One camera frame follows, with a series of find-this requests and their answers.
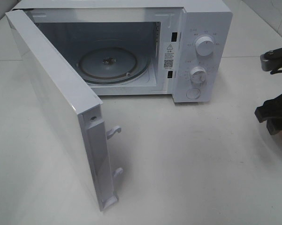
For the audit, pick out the glass microwave turntable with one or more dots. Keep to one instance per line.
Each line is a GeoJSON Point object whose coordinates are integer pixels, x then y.
{"type": "Point", "coordinates": [112, 65]}

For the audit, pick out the upper white power knob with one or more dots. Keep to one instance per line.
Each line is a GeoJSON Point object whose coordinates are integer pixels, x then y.
{"type": "Point", "coordinates": [204, 45]}

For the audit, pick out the white microwave oven body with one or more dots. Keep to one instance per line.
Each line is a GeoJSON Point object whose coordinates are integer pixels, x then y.
{"type": "Point", "coordinates": [165, 30]}

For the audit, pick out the white timer knob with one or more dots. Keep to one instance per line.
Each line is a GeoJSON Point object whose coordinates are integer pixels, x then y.
{"type": "Point", "coordinates": [198, 75]}

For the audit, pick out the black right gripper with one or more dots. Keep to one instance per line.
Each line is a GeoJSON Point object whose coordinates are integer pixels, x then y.
{"type": "Point", "coordinates": [271, 110]}

